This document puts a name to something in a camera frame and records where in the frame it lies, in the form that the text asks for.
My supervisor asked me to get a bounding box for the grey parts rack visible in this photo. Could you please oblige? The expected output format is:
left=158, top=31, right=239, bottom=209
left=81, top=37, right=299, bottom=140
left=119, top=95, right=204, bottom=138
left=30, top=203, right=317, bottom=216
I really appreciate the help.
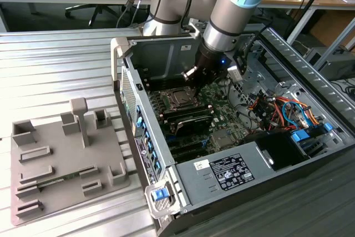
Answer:
left=9, top=97, right=131, bottom=226

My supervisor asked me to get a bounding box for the black office chair base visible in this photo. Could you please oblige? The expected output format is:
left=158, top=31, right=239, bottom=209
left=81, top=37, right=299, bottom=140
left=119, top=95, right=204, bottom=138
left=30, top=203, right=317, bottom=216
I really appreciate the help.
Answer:
left=65, top=3, right=121, bottom=28

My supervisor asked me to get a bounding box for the grey computer case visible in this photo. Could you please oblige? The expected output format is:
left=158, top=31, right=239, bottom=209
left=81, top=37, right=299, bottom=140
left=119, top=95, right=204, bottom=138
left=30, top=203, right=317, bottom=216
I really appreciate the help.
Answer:
left=303, top=45, right=355, bottom=81

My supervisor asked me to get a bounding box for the silver chipset heatsink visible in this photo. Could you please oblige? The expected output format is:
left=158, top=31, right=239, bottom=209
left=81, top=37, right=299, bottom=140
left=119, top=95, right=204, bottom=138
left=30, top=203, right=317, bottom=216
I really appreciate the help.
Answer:
left=211, top=129, right=234, bottom=149

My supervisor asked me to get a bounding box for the silver perforated drive cage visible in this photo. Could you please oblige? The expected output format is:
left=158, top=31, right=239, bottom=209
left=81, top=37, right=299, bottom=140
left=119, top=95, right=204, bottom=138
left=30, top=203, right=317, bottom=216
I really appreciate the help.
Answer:
left=225, top=55, right=281, bottom=104

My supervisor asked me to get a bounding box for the thick black wire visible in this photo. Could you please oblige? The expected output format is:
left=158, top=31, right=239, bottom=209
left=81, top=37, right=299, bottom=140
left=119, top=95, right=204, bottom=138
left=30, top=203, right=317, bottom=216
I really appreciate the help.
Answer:
left=225, top=77, right=260, bottom=131

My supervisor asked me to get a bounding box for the black graphics card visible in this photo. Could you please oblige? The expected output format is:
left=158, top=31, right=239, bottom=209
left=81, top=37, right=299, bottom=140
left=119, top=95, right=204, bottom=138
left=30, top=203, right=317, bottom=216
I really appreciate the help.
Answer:
left=168, top=114, right=214, bottom=138

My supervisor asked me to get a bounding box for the orange data wire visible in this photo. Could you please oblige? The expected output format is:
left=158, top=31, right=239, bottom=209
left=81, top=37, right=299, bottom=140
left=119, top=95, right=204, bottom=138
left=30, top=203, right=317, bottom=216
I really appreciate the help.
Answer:
left=273, top=97, right=322, bottom=127

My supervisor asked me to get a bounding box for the black expansion slot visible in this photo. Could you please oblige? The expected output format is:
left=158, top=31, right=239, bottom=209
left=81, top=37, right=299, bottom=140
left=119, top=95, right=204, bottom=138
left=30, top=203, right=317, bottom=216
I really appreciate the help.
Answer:
left=166, top=136, right=208, bottom=153
left=170, top=147, right=210, bottom=163

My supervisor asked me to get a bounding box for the green motherboard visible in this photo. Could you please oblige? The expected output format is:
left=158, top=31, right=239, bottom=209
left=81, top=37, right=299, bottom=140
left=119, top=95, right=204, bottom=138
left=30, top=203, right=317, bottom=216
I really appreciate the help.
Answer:
left=146, top=73, right=268, bottom=165

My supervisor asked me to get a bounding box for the open grey PC case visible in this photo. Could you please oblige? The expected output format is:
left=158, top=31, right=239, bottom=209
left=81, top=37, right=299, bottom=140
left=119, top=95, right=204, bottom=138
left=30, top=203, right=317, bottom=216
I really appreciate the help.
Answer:
left=110, top=24, right=355, bottom=237

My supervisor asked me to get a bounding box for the multicolour power wire bundle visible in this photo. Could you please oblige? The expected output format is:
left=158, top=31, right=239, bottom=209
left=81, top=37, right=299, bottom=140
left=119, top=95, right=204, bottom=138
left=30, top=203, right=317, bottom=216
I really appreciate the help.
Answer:
left=248, top=94, right=299, bottom=135

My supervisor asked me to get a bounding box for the CPU socket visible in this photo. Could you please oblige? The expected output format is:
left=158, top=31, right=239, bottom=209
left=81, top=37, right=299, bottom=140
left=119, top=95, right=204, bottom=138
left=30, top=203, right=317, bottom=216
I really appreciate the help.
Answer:
left=163, top=90, right=198, bottom=112

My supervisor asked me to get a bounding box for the blue case latch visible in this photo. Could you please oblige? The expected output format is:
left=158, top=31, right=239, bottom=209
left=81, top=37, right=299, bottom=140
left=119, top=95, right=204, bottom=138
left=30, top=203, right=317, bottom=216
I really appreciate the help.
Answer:
left=151, top=188, right=170, bottom=201

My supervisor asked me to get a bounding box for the green RAM stick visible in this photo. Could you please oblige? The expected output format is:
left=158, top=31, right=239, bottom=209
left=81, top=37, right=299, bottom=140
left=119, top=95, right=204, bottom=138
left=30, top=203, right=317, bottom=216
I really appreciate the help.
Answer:
left=35, top=172, right=84, bottom=186

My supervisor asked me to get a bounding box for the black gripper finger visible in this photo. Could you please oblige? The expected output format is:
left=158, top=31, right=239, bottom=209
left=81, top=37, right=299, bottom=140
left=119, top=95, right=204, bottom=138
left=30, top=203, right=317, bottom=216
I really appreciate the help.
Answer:
left=190, top=77, right=206, bottom=97
left=205, top=75, right=222, bottom=86

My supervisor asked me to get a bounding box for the blue data wire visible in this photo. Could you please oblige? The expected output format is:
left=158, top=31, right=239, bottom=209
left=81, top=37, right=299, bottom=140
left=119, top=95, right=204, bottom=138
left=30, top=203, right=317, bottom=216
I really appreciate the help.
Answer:
left=281, top=100, right=310, bottom=128

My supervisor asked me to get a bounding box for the black slanted pole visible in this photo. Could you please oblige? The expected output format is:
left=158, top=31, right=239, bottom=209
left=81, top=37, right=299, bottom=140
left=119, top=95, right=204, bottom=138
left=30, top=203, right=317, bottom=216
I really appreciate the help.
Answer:
left=285, top=0, right=337, bottom=38

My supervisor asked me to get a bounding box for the black camera cable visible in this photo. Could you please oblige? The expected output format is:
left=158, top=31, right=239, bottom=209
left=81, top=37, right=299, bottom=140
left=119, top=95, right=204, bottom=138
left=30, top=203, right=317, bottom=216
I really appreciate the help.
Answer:
left=248, top=19, right=275, bottom=54

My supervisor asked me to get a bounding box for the grey power supply unit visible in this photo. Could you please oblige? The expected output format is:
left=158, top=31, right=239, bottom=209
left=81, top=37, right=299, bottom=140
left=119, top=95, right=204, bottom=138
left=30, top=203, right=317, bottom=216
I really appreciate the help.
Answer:
left=176, top=141, right=274, bottom=208

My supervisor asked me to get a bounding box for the blue disk carrier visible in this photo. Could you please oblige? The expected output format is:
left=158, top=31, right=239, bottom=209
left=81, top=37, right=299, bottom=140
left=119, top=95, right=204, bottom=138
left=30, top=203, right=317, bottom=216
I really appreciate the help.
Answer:
left=290, top=129, right=311, bottom=145

